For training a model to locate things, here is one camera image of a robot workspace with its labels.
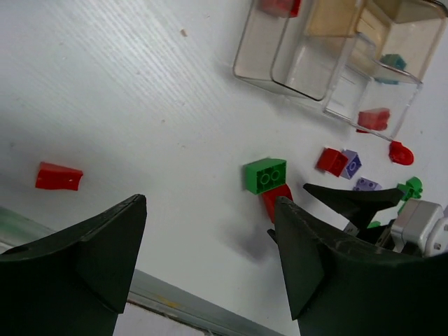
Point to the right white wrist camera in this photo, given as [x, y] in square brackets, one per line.
[423, 224]

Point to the small red lego front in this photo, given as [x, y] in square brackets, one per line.
[56, 177]

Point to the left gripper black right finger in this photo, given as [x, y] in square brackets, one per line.
[338, 284]

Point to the purple lego brick left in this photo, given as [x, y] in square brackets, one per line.
[353, 164]

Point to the purple lego brick right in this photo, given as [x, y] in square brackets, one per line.
[364, 184]

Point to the green lego brick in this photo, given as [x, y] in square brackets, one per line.
[265, 175]
[411, 189]

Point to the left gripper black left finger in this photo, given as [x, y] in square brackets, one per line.
[75, 281]

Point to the clear compartment organizer box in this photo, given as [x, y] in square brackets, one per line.
[327, 58]

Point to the purple lego brick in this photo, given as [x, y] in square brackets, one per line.
[353, 164]
[364, 184]

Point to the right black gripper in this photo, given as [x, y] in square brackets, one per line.
[359, 208]

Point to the red rounded lego piece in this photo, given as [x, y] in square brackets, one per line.
[400, 154]

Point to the small cyan lego brick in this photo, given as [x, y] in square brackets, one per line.
[395, 61]

